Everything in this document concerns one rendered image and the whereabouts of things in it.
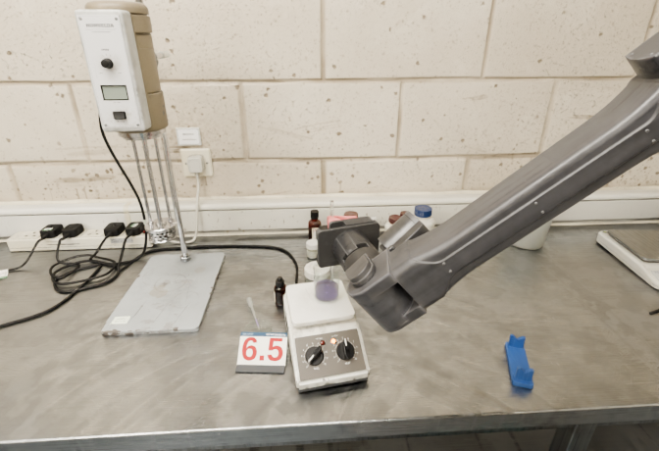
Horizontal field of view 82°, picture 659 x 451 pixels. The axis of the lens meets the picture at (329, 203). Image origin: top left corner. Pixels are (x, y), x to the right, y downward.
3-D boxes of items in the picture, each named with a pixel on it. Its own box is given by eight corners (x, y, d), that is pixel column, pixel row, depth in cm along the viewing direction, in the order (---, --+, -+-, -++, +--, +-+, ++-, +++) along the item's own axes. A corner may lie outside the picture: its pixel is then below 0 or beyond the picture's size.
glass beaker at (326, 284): (319, 309, 72) (318, 274, 69) (309, 293, 77) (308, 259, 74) (347, 301, 74) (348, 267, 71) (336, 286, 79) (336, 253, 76)
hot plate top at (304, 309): (356, 319, 71) (356, 315, 70) (292, 328, 68) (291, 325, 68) (340, 281, 81) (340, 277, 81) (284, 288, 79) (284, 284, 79)
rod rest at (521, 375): (532, 389, 66) (537, 375, 64) (512, 385, 67) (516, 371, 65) (523, 348, 75) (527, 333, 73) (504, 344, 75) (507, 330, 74)
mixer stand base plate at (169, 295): (198, 331, 79) (198, 327, 78) (99, 335, 77) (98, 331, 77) (226, 255, 106) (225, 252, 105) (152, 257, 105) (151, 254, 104)
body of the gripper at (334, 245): (314, 226, 59) (329, 250, 52) (375, 218, 61) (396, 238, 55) (315, 262, 61) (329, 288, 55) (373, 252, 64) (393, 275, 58)
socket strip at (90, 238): (152, 247, 110) (149, 234, 108) (9, 252, 107) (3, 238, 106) (159, 238, 115) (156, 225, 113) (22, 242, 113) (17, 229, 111)
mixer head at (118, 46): (152, 147, 69) (123, -4, 59) (90, 148, 69) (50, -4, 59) (177, 129, 82) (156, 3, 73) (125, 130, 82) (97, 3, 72)
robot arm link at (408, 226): (348, 284, 43) (397, 333, 45) (425, 215, 42) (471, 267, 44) (335, 252, 55) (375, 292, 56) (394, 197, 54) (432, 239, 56)
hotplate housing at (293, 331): (370, 382, 67) (372, 348, 64) (296, 396, 65) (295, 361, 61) (339, 303, 87) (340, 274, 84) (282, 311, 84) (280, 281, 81)
